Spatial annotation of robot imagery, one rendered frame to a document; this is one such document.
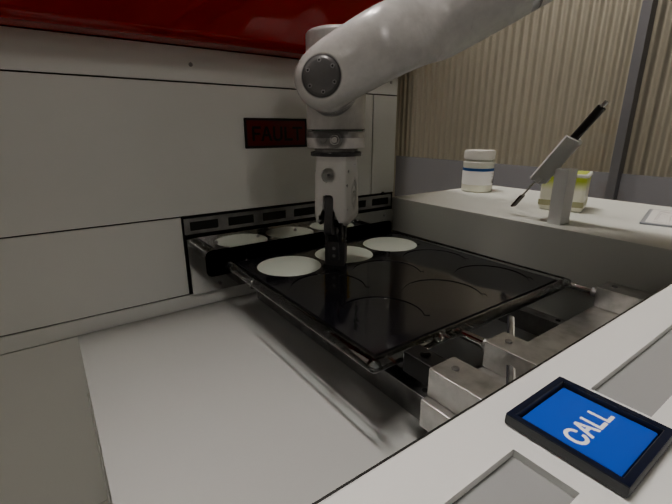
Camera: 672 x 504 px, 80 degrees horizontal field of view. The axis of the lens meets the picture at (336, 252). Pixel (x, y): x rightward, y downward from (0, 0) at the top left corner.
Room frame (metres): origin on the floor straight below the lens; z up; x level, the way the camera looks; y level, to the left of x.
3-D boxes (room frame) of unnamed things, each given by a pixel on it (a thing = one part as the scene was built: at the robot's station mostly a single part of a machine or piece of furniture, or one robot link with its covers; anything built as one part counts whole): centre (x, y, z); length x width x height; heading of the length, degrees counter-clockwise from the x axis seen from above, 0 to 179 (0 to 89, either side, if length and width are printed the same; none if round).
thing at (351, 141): (0.61, 0.00, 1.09); 0.09 x 0.08 x 0.03; 167
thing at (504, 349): (0.33, -0.18, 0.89); 0.08 x 0.03 x 0.03; 36
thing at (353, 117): (0.61, 0.00, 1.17); 0.09 x 0.08 x 0.13; 171
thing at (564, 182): (0.63, -0.34, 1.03); 0.06 x 0.04 x 0.13; 36
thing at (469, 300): (0.58, -0.08, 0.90); 0.34 x 0.34 x 0.01; 36
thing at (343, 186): (0.61, 0.00, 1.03); 0.10 x 0.07 x 0.11; 167
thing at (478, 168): (0.97, -0.34, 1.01); 0.07 x 0.07 x 0.10
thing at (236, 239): (0.74, 0.06, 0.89); 0.44 x 0.02 x 0.10; 126
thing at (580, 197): (0.74, -0.42, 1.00); 0.07 x 0.07 x 0.07; 54
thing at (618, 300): (0.47, -0.38, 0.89); 0.08 x 0.03 x 0.03; 36
